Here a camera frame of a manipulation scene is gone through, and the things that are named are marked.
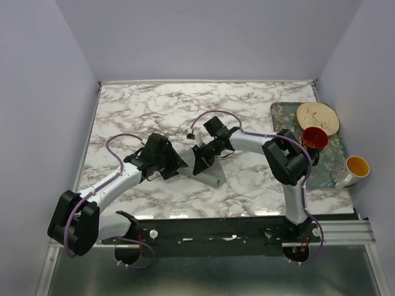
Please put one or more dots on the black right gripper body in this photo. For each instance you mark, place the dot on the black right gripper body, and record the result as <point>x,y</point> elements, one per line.
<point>215,147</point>

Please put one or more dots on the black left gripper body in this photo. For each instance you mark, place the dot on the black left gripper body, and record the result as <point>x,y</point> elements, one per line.
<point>158,161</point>

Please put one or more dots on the grey cloth napkin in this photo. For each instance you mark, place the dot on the grey cloth napkin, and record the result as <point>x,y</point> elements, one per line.
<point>213,176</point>

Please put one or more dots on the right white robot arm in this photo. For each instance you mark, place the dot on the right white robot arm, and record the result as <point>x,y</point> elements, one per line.
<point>289,162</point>

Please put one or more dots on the black mug red inside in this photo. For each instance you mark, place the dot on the black mug red inside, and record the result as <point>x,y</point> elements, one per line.
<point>314,140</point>

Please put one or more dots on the white mug yellow inside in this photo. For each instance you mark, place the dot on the white mug yellow inside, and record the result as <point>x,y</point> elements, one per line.
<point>352,170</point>

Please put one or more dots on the floral blue tray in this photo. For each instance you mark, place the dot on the floral blue tray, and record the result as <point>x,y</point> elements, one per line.
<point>330,149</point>

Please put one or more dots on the black mounting base bar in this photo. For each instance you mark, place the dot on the black mounting base bar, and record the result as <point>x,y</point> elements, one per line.
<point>215,237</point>

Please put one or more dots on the beige floral plate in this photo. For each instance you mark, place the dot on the beige floral plate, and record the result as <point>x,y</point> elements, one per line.
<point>315,114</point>

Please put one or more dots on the aluminium frame rail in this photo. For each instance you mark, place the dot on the aluminium frame rail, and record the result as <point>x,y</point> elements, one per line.
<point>351,232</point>

